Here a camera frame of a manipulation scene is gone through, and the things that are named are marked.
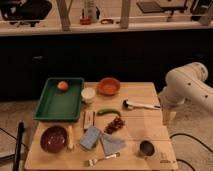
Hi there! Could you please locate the orange fruit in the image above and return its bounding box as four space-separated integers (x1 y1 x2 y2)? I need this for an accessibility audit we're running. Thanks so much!
57 81 69 91

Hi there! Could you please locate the black floor cable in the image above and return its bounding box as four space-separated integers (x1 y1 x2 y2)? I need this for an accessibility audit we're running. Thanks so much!
169 132 213 171

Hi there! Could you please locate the orange bowl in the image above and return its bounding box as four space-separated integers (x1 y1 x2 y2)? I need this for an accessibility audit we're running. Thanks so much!
97 77 120 96

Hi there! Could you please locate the black pole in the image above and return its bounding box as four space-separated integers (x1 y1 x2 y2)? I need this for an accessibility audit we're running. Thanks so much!
12 122 24 171

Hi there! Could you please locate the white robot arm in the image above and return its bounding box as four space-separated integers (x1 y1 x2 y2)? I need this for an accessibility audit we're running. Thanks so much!
158 62 213 125

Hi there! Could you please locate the black-handled white brush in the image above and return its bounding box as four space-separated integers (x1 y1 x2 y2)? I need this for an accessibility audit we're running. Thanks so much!
123 99 160 110

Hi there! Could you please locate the green pepper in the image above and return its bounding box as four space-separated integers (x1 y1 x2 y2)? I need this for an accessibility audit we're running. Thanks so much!
97 108 121 117

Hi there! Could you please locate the blue sponge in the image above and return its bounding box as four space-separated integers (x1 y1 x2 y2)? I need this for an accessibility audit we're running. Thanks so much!
80 126 101 150

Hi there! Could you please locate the black office chair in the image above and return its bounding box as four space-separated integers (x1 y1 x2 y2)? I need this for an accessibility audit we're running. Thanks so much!
0 0 52 27

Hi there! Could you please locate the metal cup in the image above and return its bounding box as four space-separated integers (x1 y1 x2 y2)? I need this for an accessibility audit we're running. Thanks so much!
139 140 155 157

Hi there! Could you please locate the green plastic tray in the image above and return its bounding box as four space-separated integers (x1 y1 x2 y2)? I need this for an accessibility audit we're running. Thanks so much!
34 77 84 122

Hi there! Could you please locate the small wooden-edged box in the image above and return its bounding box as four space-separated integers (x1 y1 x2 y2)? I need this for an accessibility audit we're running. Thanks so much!
83 110 95 130

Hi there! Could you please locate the silver fork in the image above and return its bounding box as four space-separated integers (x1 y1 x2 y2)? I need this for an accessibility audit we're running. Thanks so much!
84 152 120 167

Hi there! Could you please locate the red object on shelf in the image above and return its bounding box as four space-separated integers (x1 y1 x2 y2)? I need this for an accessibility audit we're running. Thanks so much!
80 19 91 25

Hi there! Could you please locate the grey-blue cloth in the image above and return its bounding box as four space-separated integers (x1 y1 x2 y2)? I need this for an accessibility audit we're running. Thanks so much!
100 133 126 155

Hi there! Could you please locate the bunch of dark grapes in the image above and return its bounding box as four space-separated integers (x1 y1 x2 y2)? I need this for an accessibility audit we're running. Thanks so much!
104 117 125 134

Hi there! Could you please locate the white cup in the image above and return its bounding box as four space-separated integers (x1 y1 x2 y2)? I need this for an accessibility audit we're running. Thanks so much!
81 87 96 104

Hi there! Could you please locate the purple bowl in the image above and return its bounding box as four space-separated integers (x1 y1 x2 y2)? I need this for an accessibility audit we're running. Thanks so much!
40 125 67 153

